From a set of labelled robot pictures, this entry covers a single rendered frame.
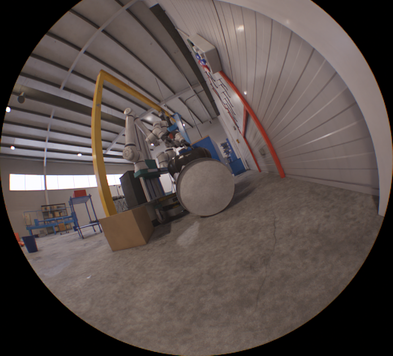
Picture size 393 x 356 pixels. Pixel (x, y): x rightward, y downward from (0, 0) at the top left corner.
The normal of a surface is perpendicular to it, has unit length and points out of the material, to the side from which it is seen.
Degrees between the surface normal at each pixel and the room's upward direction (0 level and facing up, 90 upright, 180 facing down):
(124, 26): 173
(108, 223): 90
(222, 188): 77
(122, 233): 90
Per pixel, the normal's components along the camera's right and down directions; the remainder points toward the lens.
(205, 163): -0.18, -0.36
